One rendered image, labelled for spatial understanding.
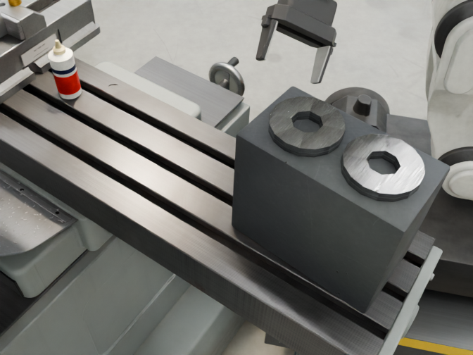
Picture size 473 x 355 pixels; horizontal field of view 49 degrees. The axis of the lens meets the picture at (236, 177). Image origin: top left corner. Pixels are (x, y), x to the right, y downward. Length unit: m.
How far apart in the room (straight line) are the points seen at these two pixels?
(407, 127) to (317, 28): 0.70
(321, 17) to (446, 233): 0.64
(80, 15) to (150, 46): 1.59
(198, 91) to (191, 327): 0.63
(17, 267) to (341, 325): 0.51
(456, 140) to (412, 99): 1.32
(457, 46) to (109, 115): 0.61
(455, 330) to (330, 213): 0.81
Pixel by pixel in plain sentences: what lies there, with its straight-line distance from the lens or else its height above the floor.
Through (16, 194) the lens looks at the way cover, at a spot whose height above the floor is 0.84.
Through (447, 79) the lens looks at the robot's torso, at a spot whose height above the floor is 0.95.
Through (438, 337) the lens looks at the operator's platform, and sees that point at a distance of 1.34.
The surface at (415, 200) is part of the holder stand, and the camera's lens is 0.59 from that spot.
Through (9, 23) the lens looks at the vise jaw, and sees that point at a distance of 1.00.
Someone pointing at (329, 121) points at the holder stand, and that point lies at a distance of 0.62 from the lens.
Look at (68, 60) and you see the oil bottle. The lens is 0.92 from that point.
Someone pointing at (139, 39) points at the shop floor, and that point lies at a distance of 2.71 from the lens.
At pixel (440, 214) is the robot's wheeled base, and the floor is 0.57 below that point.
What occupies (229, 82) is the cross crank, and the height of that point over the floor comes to 0.62.
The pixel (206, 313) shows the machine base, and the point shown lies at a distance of 1.48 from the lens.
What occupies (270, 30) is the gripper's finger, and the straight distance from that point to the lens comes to 0.81.
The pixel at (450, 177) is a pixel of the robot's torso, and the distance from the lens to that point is 1.23.
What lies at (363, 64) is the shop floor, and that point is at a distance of 2.65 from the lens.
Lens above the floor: 1.53
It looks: 49 degrees down
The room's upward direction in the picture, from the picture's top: 3 degrees clockwise
